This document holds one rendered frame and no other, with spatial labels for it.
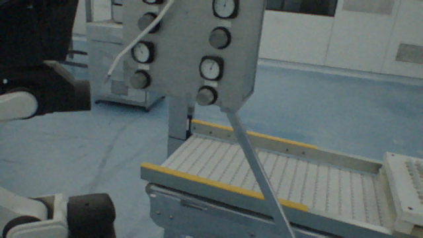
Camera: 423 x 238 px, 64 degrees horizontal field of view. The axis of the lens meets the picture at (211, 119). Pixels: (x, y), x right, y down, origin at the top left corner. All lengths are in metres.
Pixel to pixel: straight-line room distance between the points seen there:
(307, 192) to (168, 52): 0.42
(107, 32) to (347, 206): 2.74
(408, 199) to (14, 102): 1.07
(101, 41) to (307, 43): 3.43
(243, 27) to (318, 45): 5.16
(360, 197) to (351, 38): 4.98
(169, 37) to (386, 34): 5.33
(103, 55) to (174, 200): 2.63
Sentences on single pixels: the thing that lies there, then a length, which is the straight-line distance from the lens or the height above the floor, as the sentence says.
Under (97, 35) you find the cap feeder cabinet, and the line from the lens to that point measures 3.25.
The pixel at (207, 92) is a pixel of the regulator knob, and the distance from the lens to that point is 0.54.
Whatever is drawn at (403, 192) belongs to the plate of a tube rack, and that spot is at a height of 0.88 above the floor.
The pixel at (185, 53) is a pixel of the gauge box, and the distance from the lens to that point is 0.56.
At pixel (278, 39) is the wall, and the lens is 5.64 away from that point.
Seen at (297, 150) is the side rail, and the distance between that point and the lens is 0.89.
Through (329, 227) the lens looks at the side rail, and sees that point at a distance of 0.66.
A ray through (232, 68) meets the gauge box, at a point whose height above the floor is 1.08.
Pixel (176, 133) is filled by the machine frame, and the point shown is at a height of 0.79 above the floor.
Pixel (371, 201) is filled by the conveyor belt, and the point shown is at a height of 0.80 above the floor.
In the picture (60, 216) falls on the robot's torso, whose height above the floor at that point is 0.34.
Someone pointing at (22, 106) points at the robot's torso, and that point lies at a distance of 1.21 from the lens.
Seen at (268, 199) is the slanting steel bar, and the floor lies 0.88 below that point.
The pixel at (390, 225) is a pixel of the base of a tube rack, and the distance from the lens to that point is 0.72.
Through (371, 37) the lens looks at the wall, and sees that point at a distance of 5.76.
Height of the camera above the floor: 1.21
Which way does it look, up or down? 22 degrees down
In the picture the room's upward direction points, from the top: 5 degrees clockwise
